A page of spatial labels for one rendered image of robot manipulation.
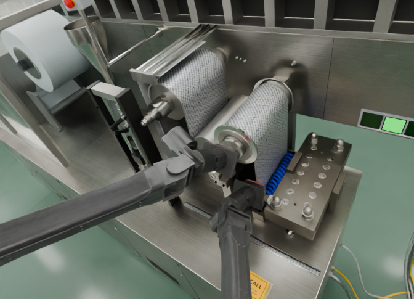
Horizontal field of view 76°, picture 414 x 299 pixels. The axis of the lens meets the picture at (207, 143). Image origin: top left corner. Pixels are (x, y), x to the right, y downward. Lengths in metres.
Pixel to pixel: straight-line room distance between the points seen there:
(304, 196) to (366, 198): 1.37
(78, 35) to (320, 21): 0.84
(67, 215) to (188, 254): 0.58
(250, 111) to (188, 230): 0.52
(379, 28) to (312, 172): 0.47
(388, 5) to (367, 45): 0.10
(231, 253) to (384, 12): 0.68
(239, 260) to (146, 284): 1.48
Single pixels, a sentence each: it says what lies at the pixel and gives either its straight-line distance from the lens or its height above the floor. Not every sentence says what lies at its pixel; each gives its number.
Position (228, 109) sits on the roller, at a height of 1.23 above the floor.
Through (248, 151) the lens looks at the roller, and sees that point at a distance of 0.77.
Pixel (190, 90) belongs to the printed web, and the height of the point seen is 1.37.
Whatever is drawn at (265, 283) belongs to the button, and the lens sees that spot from 0.92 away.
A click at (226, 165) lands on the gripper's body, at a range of 0.67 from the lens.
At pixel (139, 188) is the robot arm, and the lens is 0.53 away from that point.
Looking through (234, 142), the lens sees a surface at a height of 1.28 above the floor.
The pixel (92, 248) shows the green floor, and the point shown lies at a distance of 2.38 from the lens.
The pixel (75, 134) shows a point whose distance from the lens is 1.58.
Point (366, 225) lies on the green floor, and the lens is 2.15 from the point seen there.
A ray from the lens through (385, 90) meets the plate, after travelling 0.93.
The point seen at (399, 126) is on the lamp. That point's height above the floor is 1.18.
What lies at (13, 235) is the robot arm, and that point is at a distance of 0.53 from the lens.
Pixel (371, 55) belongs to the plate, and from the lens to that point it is 0.88.
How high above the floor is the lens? 1.79
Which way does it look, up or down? 42 degrees down
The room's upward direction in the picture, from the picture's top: 15 degrees counter-clockwise
